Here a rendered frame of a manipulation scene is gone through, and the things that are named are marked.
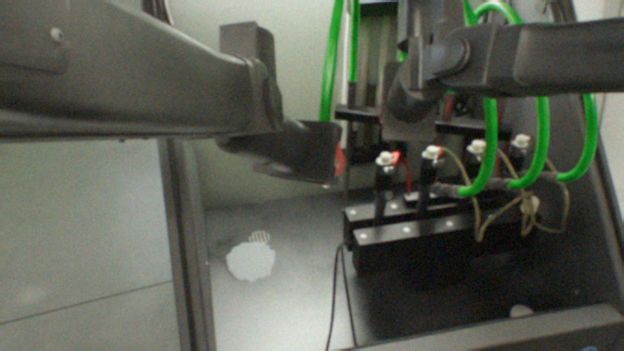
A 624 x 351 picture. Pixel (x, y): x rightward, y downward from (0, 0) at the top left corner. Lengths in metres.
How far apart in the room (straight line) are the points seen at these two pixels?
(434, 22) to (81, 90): 0.45
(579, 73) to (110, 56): 0.37
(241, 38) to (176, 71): 0.25
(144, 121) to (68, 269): 2.19
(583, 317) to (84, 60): 0.84
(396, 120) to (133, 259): 1.81
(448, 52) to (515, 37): 0.06
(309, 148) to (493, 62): 0.20
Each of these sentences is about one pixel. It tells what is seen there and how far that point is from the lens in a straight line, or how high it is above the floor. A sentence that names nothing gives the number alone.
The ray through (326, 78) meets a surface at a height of 1.33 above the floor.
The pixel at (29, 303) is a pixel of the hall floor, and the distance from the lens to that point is 2.33.
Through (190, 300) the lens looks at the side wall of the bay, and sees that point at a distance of 0.74.
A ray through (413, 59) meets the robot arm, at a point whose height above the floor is 1.37.
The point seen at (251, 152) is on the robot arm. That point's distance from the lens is 0.49.
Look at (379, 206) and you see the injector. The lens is 0.90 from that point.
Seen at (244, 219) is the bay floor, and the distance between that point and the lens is 1.17.
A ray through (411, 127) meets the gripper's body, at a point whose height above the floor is 1.26.
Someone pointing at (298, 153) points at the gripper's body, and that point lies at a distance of 0.54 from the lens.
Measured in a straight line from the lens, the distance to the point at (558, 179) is 0.88.
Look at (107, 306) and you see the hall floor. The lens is 2.20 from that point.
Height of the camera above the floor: 1.60
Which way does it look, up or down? 37 degrees down
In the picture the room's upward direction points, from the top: straight up
